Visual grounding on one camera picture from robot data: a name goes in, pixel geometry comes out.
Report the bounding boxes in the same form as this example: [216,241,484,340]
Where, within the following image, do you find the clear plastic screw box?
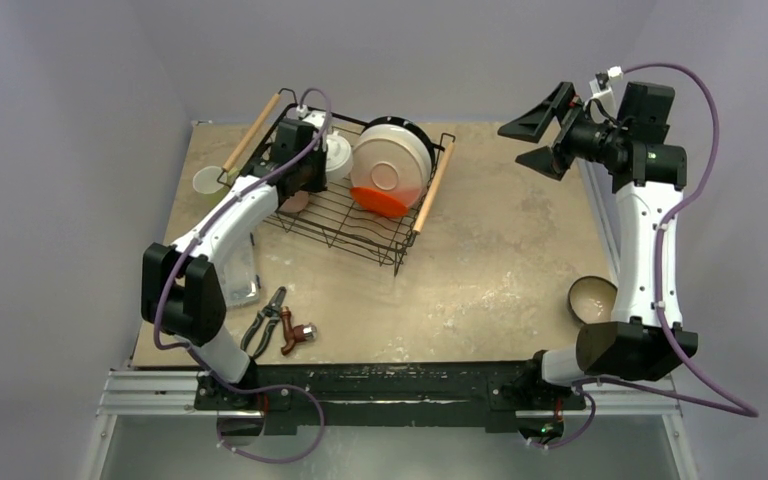
[220,233,260,309]

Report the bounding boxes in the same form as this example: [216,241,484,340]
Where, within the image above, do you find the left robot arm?
[141,119,330,409]

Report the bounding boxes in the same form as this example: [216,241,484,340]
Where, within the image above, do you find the orange plate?
[349,187,409,218]

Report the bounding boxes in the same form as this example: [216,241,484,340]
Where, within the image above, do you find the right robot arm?
[497,82,698,407]

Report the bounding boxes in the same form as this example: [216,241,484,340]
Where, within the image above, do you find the white enamel mug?
[325,132,353,182]

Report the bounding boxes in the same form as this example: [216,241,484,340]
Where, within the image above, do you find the black wire dish rack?
[254,88,456,276]

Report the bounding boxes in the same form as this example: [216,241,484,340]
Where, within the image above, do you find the red rimmed plate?
[356,115,436,174]

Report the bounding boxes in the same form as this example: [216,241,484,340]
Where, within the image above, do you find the brown handled tool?
[280,306,318,356]

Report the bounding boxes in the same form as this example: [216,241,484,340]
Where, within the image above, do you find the dark ceramic bowl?
[566,276,618,325]

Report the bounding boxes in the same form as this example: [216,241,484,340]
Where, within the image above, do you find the black base frame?
[95,360,680,439]

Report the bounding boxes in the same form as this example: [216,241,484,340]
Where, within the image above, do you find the pink rimmed large plate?
[350,125,432,207]

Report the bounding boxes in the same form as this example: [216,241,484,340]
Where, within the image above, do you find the light pink mug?
[278,191,310,214]

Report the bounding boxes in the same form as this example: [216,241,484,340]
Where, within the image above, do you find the black pliers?
[240,286,287,360]

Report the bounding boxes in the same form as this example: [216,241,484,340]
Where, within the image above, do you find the green mug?
[192,166,230,208]

